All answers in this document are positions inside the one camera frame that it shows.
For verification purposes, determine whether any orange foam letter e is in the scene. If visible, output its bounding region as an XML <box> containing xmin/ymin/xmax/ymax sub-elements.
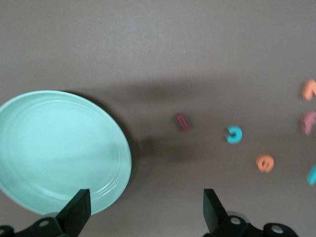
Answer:
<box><xmin>255</xmin><ymin>154</ymin><xmax>275</xmax><ymax>173</ymax></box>

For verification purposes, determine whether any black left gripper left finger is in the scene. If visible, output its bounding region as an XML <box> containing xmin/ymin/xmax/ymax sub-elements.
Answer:
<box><xmin>0</xmin><ymin>189</ymin><xmax>91</xmax><ymax>237</ymax></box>

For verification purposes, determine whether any teal foam letter d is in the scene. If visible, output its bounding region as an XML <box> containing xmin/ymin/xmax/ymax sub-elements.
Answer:
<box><xmin>305</xmin><ymin>163</ymin><xmax>316</xmax><ymax>186</ymax></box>

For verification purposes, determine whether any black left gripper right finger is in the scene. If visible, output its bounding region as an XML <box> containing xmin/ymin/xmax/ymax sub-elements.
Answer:
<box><xmin>203</xmin><ymin>189</ymin><xmax>297</xmax><ymax>237</ymax></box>

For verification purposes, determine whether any orange foam letter v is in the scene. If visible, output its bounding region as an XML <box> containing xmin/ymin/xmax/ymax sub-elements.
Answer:
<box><xmin>301</xmin><ymin>79</ymin><xmax>316</xmax><ymax>101</ymax></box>

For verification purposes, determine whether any dark red foam letter l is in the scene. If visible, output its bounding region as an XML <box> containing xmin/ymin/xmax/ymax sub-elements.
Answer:
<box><xmin>175</xmin><ymin>113</ymin><xmax>191</xmax><ymax>132</ymax></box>

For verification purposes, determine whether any pink foam letter f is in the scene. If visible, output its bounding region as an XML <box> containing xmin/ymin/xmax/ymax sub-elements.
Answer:
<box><xmin>300</xmin><ymin>111</ymin><xmax>316</xmax><ymax>135</ymax></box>

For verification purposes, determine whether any teal foam letter c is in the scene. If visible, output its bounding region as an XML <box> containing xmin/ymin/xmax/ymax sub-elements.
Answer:
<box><xmin>225</xmin><ymin>126</ymin><xmax>243</xmax><ymax>145</ymax></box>

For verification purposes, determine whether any light green plate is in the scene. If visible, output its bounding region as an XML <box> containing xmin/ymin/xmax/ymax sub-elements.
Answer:
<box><xmin>0</xmin><ymin>90</ymin><xmax>132</xmax><ymax>215</ymax></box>

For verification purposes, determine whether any brown table cover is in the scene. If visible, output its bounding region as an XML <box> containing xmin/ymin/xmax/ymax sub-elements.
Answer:
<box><xmin>0</xmin><ymin>0</ymin><xmax>316</xmax><ymax>237</ymax></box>

